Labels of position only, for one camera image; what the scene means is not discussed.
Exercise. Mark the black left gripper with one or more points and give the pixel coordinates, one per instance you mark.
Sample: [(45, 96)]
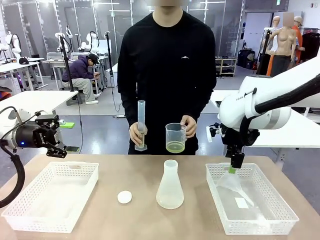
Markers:
[(27, 136)]

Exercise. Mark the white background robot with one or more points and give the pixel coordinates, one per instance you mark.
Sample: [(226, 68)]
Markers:
[(15, 42), (91, 40)]

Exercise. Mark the wooden shoe rack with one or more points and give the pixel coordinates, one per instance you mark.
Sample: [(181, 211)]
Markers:
[(226, 67)]

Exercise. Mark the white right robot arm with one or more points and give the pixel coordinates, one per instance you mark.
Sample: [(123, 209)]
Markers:
[(275, 82)]

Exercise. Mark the white round flask cap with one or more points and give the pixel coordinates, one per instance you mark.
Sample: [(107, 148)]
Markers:
[(124, 197)]

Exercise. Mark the black slim stand pole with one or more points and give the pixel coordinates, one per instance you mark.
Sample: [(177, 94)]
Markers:
[(109, 57)]

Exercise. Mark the seated person purple hoodie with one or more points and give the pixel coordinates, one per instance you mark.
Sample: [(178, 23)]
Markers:
[(77, 72)]

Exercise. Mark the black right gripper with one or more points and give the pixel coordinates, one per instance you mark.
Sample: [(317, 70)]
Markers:
[(235, 137)]

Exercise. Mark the black camera tripod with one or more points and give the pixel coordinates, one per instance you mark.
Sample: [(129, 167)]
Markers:
[(266, 50)]

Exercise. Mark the black baseball cap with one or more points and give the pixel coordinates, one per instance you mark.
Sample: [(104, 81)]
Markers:
[(23, 60)]

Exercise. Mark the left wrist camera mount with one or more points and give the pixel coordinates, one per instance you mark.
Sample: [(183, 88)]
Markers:
[(25, 115)]

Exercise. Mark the black hanging garment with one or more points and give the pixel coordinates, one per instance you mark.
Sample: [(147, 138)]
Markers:
[(310, 47)]

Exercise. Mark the white mannequin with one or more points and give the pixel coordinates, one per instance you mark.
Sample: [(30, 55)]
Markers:
[(276, 23)]

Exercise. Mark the clear plastic measuring beaker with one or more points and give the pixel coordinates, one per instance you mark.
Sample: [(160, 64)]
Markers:
[(175, 140)]

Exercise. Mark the translucent plastic conical flask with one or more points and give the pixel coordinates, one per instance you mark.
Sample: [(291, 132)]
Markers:
[(170, 192)]

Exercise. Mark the person in black sweater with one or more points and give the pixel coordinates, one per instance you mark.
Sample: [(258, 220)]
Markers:
[(165, 75)]

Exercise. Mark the person's right forearm black sleeve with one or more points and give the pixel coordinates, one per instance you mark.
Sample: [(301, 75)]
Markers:
[(127, 110)]

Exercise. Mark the white background desk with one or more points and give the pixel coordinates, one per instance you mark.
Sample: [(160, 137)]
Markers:
[(15, 65)]

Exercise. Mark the beige bare mannequin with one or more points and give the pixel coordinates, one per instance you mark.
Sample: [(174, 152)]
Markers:
[(285, 40)]

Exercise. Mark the orange-clad figure tan hat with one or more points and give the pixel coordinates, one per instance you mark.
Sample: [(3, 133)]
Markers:
[(297, 32)]

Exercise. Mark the person's left hand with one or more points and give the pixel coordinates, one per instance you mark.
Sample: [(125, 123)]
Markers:
[(191, 125)]

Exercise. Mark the clear plastic funnel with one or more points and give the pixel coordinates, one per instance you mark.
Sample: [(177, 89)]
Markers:
[(228, 182)]

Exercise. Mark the white perforated plastic basket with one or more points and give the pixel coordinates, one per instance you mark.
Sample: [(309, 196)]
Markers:
[(15, 220), (215, 175)]

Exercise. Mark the white paper label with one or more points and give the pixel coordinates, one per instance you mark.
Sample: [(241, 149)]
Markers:
[(241, 202)]

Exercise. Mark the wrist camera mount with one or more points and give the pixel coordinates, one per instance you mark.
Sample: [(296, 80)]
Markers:
[(215, 131), (25, 115)]

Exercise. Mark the clear plastic graduated cylinder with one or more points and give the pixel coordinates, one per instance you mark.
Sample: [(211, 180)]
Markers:
[(141, 112)]

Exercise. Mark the dark luggage bags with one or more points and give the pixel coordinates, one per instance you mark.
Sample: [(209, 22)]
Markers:
[(246, 58)]

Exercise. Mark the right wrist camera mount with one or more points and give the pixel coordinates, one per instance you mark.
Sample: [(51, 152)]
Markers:
[(215, 131)]

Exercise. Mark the black tripod pole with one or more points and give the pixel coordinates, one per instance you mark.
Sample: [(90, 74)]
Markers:
[(65, 62)]

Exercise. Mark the person's right hand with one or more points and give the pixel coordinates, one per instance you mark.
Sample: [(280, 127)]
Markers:
[(133, 132)]

